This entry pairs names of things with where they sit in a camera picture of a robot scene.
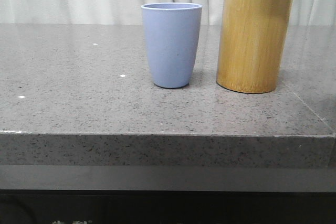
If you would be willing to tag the bamboo cylindrical holder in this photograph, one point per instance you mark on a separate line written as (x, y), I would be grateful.
(252, 38)

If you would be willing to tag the blue plastic cup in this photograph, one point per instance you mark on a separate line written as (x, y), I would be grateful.
(171, 35)

